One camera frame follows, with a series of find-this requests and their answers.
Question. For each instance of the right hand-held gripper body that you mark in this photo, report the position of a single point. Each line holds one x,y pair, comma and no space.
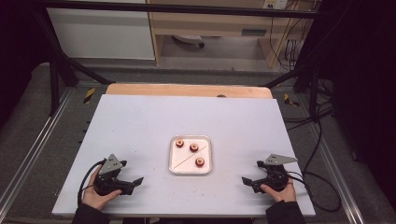
275,174

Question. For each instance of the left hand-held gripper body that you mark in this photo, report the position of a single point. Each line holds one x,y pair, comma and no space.
109,174

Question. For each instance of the red candied hawthorn fruit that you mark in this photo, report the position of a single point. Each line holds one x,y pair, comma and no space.
194,147
200,162
179,143

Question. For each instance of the thin wooden skewer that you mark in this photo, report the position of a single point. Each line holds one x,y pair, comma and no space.
186,160

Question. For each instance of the square white metal tray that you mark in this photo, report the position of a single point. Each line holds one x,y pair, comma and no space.
186,155

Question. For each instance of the person's right hand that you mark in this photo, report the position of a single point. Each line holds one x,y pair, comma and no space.
281,194

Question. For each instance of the person's left hand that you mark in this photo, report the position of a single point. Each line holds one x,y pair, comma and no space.
96,197

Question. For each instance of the light wooden table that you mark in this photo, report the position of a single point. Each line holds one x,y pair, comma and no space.
186,90

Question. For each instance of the black curtain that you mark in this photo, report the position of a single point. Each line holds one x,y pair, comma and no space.
364,93

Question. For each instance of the white cabinet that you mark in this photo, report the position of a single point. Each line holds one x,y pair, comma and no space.
102,34

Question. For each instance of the office chair base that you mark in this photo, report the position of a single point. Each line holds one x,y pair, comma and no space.
190,39

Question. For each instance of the light wooden desk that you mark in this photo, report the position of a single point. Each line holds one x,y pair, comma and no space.
205,26

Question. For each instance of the aluminium floor rail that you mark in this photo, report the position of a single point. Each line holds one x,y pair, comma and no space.
34,146
339,174

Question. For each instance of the white wall socket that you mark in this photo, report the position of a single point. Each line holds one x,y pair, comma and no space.
275,3

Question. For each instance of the black metal frame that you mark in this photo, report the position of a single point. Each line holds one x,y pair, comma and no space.
174,8

